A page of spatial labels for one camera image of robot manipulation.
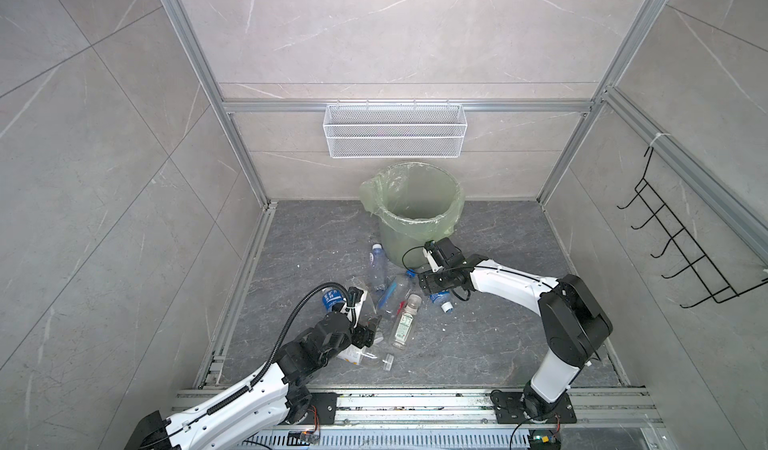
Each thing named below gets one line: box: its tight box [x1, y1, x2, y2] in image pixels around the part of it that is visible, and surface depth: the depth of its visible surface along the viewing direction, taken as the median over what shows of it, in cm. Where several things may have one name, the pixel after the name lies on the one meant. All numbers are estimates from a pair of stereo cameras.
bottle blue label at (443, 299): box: [430, 290, 454, 313], surface depth 90 cm
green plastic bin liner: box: [359, 162, 465, 241], surface depth 92 cm
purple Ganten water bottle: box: [369, 243, 388, 292], surface depth 101 cm
